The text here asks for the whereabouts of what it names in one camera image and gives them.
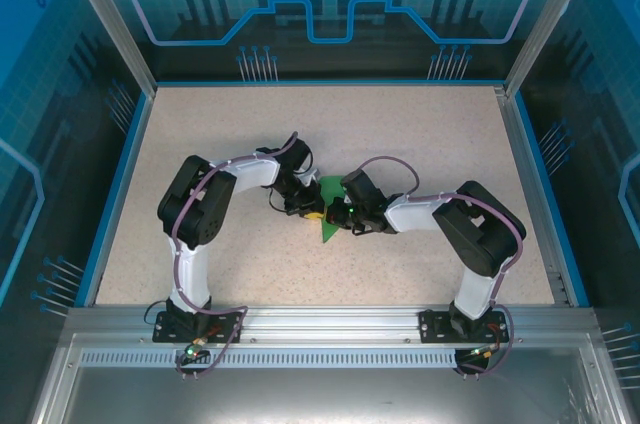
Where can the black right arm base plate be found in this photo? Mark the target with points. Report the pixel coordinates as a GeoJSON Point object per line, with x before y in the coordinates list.
{"type": "Point", "coordinates": [432, 326]}

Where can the aluminium frame post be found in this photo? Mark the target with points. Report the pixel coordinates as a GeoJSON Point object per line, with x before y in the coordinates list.
{"type": "Point", "coordinates": [550, 19]}
{"type": "Point", "coordinates": [111, 19]}

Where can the aluminium mounting rail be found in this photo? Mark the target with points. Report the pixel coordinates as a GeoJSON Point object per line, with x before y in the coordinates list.
{"type": "Point", "coordinates": [325, 324]}

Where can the green paper sheet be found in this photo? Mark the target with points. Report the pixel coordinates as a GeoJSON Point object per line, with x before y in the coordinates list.
{"type": "Point", "coordinates": [331, 188]}

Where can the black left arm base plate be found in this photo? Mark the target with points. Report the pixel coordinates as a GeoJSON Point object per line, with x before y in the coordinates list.
{"type": "Point", "coordinates": [165, 335]}

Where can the steel sheet panel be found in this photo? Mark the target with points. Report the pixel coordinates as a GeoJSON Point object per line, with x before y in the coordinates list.
{"type": "Point", "coordinates": [320, 394]}

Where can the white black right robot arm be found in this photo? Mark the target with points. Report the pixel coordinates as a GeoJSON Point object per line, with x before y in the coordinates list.
{"type": "Point", "coordinates": [415, 211]}

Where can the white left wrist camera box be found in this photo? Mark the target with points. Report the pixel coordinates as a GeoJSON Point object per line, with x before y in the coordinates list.
{"type": "Point", "coordinates": [310, 178]}

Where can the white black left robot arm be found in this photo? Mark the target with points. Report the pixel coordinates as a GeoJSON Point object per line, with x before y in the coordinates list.
{"type": "Point", "coordinates": [190, 274]}

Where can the aluminium side rail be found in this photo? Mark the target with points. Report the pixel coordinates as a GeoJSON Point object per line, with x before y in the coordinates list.
{"type": "Point", "coordinates": [520, 144]}

